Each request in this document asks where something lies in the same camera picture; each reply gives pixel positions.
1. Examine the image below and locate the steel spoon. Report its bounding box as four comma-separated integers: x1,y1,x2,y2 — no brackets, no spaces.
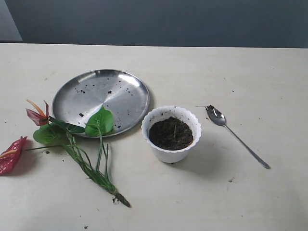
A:
205,105,271,170

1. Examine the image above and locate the artificial red anthurium plant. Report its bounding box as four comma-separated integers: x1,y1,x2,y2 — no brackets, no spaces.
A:
0,99,132,208

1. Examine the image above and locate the white scalloped plastic pot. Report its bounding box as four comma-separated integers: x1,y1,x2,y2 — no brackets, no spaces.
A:
141,105,202,163

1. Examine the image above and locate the dark soil in pot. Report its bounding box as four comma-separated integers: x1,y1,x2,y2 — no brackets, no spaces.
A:
149,116,193,151

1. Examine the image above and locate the round steel plate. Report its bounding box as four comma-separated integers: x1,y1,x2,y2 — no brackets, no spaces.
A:
52,69,150,137

